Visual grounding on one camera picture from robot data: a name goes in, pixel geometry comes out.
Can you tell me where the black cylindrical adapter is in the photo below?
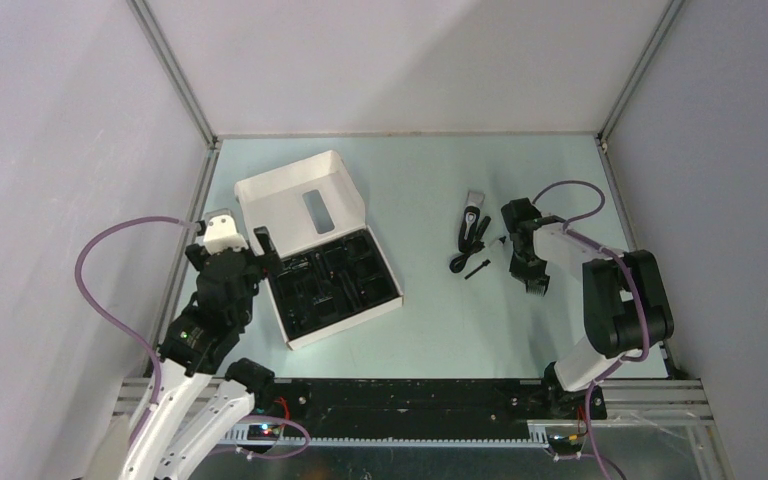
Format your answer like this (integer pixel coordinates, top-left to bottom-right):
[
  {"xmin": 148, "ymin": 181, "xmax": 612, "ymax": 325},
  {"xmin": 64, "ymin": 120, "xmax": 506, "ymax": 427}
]
[{"xmin": 475, "ymin": 216, "xmax": 491, "ymax": 240}]

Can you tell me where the small oil bottle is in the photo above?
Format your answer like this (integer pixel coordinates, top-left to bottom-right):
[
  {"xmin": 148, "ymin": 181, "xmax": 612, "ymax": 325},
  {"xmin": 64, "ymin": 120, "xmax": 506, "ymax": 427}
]
[{"xmin": 484, "ymin": 236, "xmax": 507, "ymax": 250}]

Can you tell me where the silver black hair clipper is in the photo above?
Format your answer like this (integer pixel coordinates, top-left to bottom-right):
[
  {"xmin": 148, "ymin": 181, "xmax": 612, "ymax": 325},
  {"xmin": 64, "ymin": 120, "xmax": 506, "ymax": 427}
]
[{"xmin": 457, "ymin": 190, "xmax": 485, "ymax": 253}]

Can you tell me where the white box with black tray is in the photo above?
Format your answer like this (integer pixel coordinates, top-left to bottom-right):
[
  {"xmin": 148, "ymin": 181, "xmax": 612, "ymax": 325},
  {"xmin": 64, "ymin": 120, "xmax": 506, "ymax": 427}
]
[{"xmin": 234, "ymin": 150, "xmax": 404, "ymax": 350}]

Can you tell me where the black comb guard attachment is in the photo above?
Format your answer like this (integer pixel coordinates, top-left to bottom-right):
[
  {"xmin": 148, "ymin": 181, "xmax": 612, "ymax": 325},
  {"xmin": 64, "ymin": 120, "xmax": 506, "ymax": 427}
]
[{"xmin": 523, "ymin": 274, "xmax": 550, "ymax": 296}]

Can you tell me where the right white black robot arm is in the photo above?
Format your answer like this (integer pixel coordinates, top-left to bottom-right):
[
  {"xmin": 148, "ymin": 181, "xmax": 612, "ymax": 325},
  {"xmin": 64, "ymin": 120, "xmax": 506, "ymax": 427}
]
[{"xmin": 501, "ymin": 198, "xmax": 674, "ymax": 418}]

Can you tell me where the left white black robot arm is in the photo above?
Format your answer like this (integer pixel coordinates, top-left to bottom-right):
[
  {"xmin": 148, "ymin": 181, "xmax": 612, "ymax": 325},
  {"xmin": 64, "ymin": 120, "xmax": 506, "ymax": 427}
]
[{"xmin": 118, "ymin": 220, "xmax": 283, "ymax": 479}]

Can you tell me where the left controller board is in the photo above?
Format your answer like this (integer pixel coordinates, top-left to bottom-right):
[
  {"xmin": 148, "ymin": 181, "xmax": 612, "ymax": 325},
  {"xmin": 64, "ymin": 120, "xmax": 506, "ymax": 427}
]
[{"xmin": 246, "ymin": 423, "xmax": 284, "ymax": 442}]

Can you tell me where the controller board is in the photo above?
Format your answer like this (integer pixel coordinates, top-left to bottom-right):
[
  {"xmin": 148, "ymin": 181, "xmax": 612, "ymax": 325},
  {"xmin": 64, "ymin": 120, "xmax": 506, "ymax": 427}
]
[
  {"xmin": 547, "ymin": 433, "xmax": 588, "ymax": 456},
  {"xmin": 246, "ymin": 423, "xmax": 284, "ymax": 442}
]

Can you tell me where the right controller board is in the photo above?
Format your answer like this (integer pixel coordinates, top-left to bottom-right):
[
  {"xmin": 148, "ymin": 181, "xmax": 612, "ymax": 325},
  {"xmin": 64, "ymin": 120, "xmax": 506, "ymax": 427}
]
[{"xmin": 547, "ymin": 433, "xmax": 588, "ymax": 456}]

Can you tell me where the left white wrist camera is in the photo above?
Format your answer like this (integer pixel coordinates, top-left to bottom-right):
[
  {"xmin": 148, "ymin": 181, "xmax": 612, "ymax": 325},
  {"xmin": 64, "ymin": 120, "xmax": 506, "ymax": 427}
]
[{"xmin": 203, "ymin": 209, "xmax": 249, "ymax": 254}]

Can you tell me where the black coiled power cord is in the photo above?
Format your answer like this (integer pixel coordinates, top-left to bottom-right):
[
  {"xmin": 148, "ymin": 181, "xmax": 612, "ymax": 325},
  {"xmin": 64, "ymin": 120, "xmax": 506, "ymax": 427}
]
[{"xmin": 449, "ymin": 239, "xmax": 486, "ymax": 276}]

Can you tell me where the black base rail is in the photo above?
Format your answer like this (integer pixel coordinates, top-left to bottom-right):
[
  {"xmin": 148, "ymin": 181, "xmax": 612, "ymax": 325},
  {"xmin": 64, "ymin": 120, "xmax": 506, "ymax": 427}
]
[{"xmin": 256, "ymin": 379, "xmax": 607, "ymax": 441}]

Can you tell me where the left aluminium corner post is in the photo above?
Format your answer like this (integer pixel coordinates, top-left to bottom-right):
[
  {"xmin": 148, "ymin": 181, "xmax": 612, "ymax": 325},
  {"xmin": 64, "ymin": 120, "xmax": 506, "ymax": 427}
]
[{"xmin": 125, "ymin": 0, "xmax": 218, "ymax": 148}]

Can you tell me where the aluminium corner post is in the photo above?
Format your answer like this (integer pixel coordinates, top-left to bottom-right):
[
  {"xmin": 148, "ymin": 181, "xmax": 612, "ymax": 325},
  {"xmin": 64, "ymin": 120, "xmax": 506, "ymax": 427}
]
[
  {"xmin": 596, "ymin": 0, "xmax": 686, "ymax": 151},
  {"xmin": 125, "ymin": 0, "xmax": 218, "ymax": 148}
]

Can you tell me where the right aluminium corner post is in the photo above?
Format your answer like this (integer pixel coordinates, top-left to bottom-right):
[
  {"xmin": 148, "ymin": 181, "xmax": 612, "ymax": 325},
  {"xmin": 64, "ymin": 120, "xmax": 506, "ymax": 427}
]
[{"xmin": 596, "ymin": 0, "xmax": 686, "ymax": 151}]

